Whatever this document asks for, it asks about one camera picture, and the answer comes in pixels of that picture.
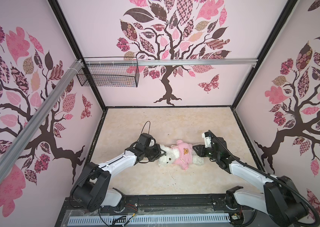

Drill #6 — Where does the white teddy bear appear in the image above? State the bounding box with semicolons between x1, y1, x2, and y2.
158;145;204;167

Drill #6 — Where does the aluminium rail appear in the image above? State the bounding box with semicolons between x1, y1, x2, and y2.
85;58;258;66
0;59;83;184

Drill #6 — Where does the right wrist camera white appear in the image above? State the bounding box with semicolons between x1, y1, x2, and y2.
201;131;212;148

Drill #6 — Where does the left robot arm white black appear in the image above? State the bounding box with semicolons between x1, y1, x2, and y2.
70;133;166;212

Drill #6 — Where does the black wire basket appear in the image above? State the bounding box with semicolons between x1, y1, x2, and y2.
77;57;140;88

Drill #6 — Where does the back aluminium rail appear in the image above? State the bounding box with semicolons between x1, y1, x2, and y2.
85;58;258;66

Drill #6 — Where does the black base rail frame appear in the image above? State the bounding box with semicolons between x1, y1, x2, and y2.
54;193;301;227

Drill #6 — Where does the left aluminium rail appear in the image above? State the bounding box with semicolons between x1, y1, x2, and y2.
0;59;83;184

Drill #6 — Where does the right black corrugated cable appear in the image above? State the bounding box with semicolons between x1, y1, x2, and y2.
208;130;320;227

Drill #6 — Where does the pink teddy hoodie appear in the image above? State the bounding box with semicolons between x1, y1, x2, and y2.
171;140;193;170

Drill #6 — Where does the left black camera cable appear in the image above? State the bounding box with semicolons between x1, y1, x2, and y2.
140;120;151;135

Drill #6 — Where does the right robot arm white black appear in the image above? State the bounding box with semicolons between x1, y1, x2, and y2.
193;132;310;227

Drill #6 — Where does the white slotted cable duct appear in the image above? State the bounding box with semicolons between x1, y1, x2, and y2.
67;213;230;227

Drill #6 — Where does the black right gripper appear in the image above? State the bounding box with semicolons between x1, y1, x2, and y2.
192;144;219;161

